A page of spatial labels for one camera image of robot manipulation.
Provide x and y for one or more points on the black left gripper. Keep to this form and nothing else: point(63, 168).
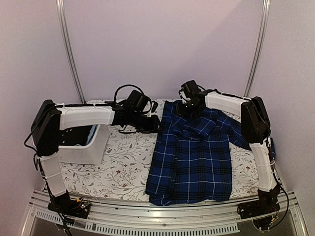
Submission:
point(153, 127)

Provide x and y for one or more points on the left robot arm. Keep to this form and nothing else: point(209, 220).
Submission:
point(53, 117)

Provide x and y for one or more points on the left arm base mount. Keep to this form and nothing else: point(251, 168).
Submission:
point(63, 204)

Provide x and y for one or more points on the aluminium frame post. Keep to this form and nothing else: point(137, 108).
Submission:
point(259, 46)
point(68, 50)

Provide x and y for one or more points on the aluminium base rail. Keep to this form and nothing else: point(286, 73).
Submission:
point(110, 217)

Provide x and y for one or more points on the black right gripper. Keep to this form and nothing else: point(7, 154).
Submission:
point(182, 113)

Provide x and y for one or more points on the floral patterned table cloth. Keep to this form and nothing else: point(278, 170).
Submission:
point(125, 165)

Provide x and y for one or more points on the black shirt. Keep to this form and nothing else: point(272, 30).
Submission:
point(74, 136)

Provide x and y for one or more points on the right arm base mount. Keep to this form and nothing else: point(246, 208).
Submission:
point(266, 208)

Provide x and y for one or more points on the light blue denim shirt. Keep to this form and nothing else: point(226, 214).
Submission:
point(91, 134)

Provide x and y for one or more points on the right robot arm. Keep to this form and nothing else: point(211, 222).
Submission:
point(255, 126)

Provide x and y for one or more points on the right aluminium frame post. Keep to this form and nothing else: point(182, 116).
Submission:
point(259, 46)

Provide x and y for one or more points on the blue plaid long sleeve shirt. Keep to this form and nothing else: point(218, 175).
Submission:
point(191, 160)

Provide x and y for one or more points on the white plastic bin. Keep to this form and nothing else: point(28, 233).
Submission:
point(91, 154)

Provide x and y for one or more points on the left aluminium frame post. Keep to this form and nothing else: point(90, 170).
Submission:
point(68, 50)

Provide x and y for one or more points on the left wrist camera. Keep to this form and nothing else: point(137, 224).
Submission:
point(137, 101)

